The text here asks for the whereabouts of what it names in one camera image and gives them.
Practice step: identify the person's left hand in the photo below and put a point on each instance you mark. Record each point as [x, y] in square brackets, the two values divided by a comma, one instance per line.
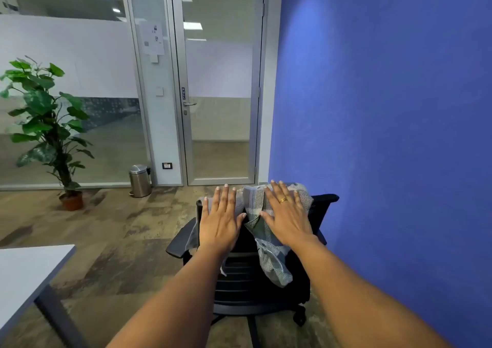
[219, 225]

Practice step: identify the person's right hand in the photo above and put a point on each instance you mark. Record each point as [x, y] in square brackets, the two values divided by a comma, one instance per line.
[290, 221]

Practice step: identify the grey towel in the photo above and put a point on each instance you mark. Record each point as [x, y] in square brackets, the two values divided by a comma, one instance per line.
[239, 201]

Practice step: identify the plaid flannel shirt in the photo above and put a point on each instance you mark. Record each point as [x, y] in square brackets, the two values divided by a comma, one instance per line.
[275, 259]

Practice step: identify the person's right forearm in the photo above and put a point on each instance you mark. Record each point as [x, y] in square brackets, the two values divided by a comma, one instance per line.
[365, 305]

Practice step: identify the person's left forearm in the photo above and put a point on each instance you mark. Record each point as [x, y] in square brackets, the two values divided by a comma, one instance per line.
[173, 309]

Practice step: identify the black swivel office chair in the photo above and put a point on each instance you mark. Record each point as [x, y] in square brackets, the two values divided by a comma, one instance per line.
[246, 290]

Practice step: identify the steel pedal trash can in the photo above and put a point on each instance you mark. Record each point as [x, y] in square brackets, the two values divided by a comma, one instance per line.
[140, 182]

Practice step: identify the grey table leg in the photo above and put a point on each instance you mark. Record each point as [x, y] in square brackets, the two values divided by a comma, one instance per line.
[57, 317]

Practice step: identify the white paper notice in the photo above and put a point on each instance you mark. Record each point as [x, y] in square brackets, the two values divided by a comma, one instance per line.
[152, 38]

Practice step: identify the tall green leafy plant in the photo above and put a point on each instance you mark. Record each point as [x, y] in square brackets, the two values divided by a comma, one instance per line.
[38, 104]

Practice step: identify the glass door with grey frame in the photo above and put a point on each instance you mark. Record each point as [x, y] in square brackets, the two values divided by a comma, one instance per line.
[219, 90]

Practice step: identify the white wall switch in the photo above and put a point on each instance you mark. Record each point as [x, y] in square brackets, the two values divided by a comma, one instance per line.
[159, 91]

